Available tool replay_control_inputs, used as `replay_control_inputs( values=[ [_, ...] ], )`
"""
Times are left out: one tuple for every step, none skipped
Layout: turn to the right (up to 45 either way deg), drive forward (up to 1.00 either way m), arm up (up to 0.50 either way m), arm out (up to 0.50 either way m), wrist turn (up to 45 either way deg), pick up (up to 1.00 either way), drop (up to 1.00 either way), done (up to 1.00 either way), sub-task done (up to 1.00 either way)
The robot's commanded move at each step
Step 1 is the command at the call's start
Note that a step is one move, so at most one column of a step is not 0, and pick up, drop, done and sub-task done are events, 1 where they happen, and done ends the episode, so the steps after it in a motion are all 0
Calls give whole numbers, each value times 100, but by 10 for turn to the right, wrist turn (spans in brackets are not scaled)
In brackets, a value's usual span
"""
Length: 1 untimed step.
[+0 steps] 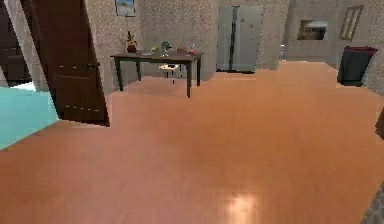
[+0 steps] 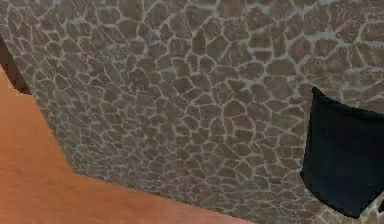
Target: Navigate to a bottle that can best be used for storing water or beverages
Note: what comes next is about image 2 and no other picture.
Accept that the black cloth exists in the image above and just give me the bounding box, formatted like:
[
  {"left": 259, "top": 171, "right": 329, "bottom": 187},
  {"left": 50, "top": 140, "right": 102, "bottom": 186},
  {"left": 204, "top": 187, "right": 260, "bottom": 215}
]
[{"left": 299, "top": 86, "right": 384, "bottom": 220}]

